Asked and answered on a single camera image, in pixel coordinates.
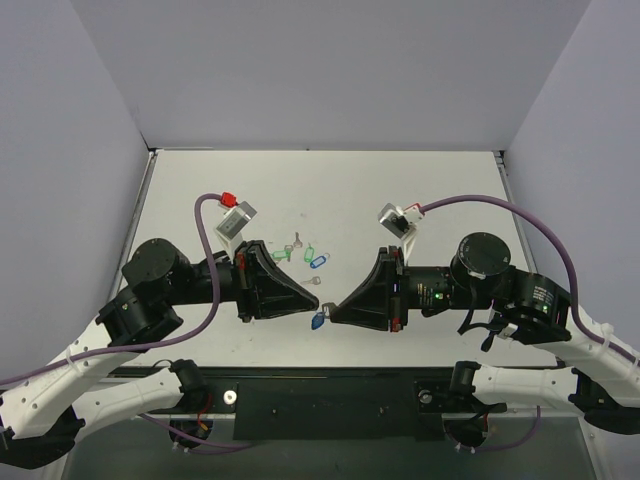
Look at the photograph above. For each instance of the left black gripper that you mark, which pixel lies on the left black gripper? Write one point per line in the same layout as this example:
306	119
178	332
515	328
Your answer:
245	282

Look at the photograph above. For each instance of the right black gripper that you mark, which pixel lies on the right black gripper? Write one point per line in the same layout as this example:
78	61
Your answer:
396	288

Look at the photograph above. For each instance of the silver key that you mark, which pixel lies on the silver key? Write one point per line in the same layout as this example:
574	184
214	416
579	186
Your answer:
327	309
316	280
297	241

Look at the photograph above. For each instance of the blue key tag with ring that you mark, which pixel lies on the blue key tag with ring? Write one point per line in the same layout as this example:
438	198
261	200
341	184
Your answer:
318	320

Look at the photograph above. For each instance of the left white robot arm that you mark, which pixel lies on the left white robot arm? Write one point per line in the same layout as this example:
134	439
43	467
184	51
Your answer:
44	415

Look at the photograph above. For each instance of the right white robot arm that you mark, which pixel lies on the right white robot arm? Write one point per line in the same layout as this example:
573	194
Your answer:
510	304

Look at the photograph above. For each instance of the green key tag left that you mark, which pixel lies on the green key tag left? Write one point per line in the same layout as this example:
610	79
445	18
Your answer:
283	254

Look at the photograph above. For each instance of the green key tag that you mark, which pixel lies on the green key tag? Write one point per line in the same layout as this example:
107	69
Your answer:
308	254
283	254

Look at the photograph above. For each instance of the loose silver key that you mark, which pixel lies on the loose silver key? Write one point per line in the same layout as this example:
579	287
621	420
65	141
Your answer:
316	280

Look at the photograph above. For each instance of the blue key tag upper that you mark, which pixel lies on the blue key tag upper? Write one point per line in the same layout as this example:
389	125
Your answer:
318	261

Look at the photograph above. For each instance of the green key tag right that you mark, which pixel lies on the green key tag right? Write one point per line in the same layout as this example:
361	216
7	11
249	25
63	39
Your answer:
308	254

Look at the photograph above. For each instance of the silver key top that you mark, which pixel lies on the silver key top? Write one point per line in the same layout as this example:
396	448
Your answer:
297	241

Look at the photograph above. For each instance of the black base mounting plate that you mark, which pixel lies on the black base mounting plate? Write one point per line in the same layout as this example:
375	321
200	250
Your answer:
365	403

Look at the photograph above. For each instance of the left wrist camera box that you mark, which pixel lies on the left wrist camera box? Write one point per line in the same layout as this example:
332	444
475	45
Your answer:
229	229

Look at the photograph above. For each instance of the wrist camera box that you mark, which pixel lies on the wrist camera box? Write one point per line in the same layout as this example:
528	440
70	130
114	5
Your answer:
402	223
229	229

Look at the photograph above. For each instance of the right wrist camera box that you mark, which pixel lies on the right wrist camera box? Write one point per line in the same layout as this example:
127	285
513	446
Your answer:
402	223

